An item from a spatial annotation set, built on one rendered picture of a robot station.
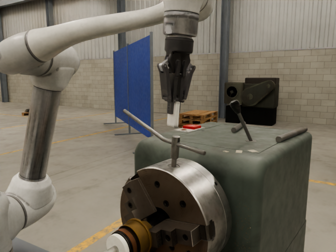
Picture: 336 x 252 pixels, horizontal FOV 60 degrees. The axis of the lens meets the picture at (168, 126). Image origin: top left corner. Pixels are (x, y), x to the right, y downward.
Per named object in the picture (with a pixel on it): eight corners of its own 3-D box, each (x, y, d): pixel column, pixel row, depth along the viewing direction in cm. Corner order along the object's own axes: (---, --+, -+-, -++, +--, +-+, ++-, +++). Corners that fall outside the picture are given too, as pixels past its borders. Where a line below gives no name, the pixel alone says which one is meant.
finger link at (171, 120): (178, 102, 78) (176, 102, 78) (176, 127, 80) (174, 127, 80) (170, 100, 81) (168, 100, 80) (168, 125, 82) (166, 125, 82)
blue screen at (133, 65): (103, 123, 956) (100, 50, 918) (127, 122, 983) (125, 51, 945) (133, 154, 574) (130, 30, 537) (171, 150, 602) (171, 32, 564)
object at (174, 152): (178, 176, 80) (181, 136, 78) (172, 178, 79) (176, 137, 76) (172, 174, 82) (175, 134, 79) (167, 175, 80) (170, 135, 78)
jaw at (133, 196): (155, 212, 84) (136, 177, 87) (165, 206, 82) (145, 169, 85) (127, 228, 76) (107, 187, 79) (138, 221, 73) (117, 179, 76)
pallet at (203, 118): (194, 122, 988) (194, 109, 981) (218, 124, 948) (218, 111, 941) (177, 127, 879) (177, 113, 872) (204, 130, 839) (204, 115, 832)
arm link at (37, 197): (-9, 223, 117) (31, 201, 138) (22, 240, 113) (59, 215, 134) (18, 29, 99) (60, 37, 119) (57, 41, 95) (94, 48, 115)
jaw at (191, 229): (173, 212, 80) (211, 218, 73) (175, 229, 80) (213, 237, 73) (146, 228, 71) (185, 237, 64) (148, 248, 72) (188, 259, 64)
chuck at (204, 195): (137, 236, 100) (142, 148, 93) (218, 284, 81) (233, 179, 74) (117, 248, 93) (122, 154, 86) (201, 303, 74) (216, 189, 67)
